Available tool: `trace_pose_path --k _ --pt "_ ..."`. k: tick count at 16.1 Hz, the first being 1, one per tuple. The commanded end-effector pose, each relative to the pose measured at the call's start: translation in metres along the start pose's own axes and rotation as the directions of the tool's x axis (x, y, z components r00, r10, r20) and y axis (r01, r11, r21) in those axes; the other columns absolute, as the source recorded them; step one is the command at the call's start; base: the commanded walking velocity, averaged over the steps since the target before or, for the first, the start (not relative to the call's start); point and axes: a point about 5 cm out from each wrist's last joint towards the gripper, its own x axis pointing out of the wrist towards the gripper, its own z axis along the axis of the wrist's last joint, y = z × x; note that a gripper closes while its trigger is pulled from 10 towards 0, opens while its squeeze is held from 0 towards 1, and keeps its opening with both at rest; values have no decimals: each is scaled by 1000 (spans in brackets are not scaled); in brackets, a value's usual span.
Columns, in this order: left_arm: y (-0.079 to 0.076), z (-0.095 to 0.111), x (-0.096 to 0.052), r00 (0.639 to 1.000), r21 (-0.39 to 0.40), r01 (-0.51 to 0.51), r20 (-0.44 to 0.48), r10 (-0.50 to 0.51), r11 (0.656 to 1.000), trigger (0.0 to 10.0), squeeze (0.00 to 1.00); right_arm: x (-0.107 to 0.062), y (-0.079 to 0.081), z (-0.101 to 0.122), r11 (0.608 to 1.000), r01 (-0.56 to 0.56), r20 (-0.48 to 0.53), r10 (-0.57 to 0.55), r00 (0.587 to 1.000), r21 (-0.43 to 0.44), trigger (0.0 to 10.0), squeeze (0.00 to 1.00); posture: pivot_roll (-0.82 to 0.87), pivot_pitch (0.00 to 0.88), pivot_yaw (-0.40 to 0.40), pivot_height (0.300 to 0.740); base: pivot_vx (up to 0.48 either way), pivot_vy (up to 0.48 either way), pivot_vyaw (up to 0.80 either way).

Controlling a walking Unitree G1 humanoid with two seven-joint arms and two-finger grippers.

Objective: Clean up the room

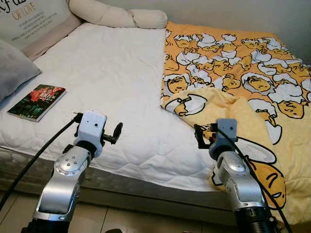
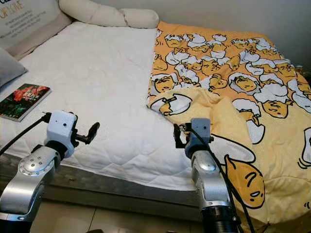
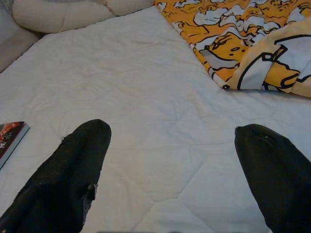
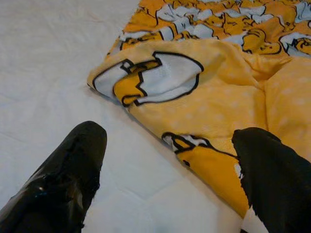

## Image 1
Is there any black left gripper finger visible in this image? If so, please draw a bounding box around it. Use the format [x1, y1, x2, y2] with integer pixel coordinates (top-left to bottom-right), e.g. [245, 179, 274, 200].
[110, 122, 123, 145]

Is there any dark green and red book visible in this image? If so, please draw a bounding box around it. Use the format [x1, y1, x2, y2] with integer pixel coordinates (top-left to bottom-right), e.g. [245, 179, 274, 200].
[7, 84, 67, 122]

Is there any white quilted mattress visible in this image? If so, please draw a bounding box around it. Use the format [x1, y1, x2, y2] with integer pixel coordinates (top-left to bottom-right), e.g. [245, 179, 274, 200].
[0, 22, 219, 192]

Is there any grey pillow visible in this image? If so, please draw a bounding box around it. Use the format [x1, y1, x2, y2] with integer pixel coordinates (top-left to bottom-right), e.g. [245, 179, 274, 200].
[0, 39, 42, 102]

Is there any beige bolster pillow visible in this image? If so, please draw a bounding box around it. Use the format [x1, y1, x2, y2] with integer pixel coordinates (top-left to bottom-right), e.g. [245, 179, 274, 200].
[68, 0, 168, 30]

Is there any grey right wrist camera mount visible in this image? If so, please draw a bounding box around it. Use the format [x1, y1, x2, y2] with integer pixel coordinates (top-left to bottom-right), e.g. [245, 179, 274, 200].
[209, 118, 239, 161]

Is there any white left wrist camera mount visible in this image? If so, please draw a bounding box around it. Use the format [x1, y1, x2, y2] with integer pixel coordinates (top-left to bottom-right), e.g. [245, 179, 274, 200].
[74, 111, 107, 158]

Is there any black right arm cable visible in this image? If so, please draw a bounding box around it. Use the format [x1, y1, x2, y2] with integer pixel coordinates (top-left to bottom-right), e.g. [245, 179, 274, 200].
[214, 127, 292, 233]

